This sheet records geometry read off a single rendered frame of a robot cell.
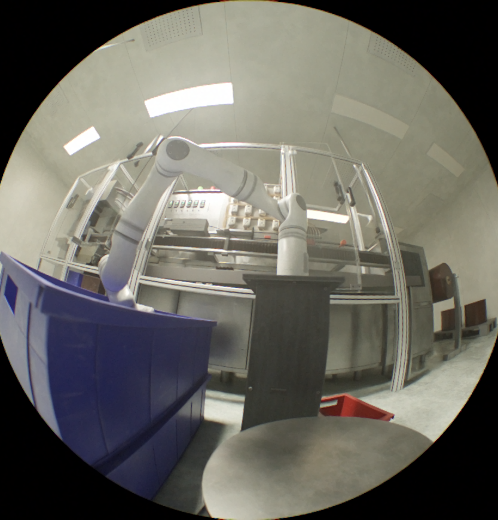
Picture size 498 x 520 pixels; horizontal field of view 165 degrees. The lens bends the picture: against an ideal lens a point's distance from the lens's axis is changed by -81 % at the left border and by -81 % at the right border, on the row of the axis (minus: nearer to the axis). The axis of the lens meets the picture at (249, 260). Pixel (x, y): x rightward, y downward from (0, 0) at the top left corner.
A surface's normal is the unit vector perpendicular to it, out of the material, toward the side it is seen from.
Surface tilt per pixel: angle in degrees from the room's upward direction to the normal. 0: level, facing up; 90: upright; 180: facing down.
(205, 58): 180
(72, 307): 90
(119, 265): 94
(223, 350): 90
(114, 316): 90
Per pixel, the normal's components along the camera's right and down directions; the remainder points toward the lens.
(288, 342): -0.18, -0.36
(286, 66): -0.10, 0.93
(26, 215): 0.99, 0.08
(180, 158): 0.53, 0.40
